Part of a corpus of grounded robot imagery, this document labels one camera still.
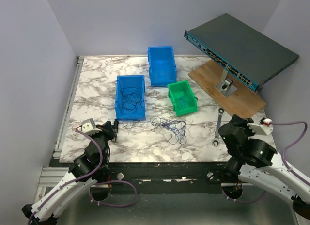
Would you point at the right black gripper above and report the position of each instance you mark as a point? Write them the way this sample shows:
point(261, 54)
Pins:
point(238, 120)

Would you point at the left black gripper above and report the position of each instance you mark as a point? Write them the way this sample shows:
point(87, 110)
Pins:
point(107, 130)

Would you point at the green bin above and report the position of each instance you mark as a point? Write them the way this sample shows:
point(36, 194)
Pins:
point(183, 99)

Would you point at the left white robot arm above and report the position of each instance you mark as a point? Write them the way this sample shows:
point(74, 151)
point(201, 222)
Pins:
point(86, 170)

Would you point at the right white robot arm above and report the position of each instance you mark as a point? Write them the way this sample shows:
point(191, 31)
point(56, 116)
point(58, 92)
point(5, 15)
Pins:
point(255, 161)

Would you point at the black socket tool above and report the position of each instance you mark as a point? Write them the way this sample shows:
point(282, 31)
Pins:
point(115, 127)

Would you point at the ratchet wrench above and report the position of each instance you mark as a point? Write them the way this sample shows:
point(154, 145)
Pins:
point(215, 141)

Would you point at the wooden board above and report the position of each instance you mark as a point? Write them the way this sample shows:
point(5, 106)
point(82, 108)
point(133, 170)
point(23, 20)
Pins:
point(242, 102)

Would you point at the near blue bin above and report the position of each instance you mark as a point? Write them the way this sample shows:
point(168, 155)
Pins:
point(130, 98)

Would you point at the blue bin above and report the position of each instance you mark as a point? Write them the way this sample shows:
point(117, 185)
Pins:
point(130, 98)
point(162, 66)

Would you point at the far blue bin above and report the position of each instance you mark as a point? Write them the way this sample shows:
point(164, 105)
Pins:
point(162, 66)

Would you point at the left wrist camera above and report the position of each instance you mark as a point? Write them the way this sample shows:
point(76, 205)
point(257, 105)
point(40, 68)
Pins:
point(88, 127)

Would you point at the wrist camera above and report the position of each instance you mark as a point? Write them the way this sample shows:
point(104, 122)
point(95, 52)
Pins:
point(88, 127)
point(265, 128)

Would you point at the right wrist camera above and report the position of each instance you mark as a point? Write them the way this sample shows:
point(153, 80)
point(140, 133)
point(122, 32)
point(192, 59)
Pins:
point(265, 128)

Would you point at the metal stand bracket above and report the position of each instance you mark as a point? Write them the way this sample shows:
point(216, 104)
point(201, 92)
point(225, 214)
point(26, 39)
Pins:
point(225, 86)

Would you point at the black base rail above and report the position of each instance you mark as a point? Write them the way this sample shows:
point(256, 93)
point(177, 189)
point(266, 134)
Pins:
point(167, 178)

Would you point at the aluminium frame rail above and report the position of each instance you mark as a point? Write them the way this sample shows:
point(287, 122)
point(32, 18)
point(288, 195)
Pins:
point(64, 154)

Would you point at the network switch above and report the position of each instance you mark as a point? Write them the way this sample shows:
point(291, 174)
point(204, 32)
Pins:
point(250, 56)

